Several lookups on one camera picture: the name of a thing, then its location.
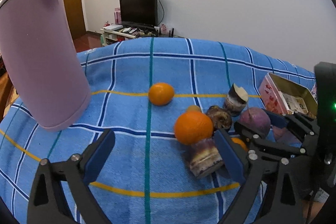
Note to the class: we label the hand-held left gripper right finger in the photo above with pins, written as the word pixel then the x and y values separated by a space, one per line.
pixel 229 158

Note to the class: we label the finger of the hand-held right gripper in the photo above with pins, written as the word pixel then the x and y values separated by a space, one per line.
pixel 267 145
pixel 275 119

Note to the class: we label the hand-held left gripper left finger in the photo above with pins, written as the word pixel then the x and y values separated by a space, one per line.
pixel 101 155

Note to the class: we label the purple vegetable piece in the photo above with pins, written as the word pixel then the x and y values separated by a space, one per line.
pixel 281 134

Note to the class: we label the purple onion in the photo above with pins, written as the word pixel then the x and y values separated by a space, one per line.
pixel 256 120

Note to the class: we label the pink tin box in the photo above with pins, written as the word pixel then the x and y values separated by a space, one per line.
pixel 270 98

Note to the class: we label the purple striped taro piece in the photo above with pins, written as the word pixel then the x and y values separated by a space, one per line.
pixel 203 158

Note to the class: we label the dark brown taro piece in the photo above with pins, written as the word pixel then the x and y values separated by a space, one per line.
pixel 219 117

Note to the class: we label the large orange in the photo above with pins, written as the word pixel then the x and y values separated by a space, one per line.
pixel 193 129

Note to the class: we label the round tan fruit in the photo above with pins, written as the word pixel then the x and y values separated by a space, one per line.
pixel 193 109

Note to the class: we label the taro chunk with white cut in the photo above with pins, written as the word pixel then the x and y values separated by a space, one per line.
pixel 236 100

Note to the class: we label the blue plaid blanket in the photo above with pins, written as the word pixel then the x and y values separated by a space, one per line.
pixel 126 108

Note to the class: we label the small orange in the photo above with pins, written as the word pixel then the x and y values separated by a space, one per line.
pixel 161 93

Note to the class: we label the lilac kettle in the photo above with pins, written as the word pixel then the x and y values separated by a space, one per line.
pixel 39 56

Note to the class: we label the white television stand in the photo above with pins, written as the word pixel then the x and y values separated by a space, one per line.
pixel 113 35

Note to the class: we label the white set-top box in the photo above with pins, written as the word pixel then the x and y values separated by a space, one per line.
pixel 113 27

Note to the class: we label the black router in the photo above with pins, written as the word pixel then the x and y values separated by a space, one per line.
pixel 171 32

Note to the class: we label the brown wooden door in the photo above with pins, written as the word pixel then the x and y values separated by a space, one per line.
pixel 74 8

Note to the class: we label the black television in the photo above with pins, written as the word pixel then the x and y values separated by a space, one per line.
pixel 137 10

